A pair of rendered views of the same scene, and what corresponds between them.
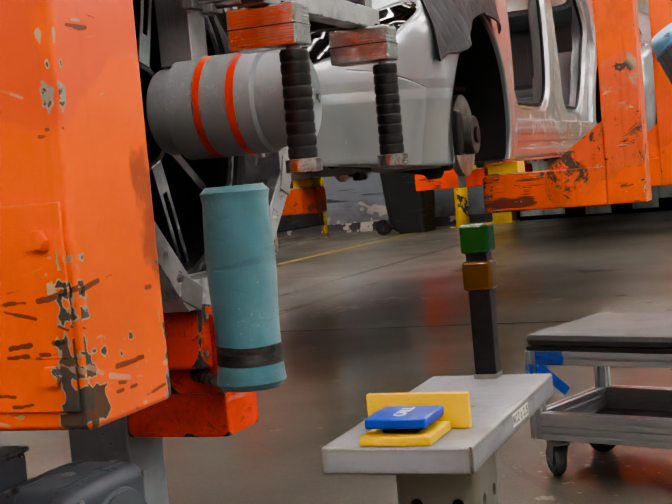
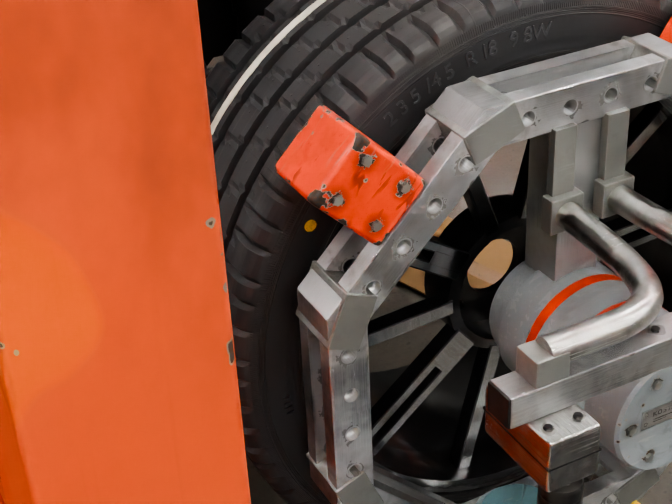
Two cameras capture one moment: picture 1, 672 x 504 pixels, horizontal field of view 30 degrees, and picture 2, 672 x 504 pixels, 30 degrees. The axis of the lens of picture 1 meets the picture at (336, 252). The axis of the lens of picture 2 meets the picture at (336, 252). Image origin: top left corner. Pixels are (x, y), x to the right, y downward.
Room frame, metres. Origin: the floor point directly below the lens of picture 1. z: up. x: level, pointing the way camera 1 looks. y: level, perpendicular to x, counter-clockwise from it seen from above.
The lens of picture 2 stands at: (0.85, -0.35, 1.57)
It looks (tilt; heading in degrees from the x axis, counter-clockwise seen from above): 31 degrees down; 43
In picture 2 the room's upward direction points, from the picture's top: 3 degrees counter-clockwise
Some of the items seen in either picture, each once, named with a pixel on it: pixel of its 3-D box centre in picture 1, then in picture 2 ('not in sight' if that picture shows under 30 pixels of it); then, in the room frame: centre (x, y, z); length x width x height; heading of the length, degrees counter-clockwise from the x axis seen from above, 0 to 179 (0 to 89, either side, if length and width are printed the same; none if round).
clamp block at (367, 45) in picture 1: (363, 45); not in sight; (1.84, -0.07, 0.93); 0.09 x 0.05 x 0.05; 69
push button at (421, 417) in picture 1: (405, 421); not in sight; (1.35, -0.06, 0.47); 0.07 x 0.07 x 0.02; 69
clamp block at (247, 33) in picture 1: (268, 26); (540, 426); (1.53, 0.06, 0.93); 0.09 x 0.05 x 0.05; 69
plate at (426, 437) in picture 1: (406, 433); not in sight; (1.35, -0.06, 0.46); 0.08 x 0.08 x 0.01; 69
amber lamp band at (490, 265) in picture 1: (480, 274); not in sight; (1.69, -0.19, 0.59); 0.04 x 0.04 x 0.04; 69
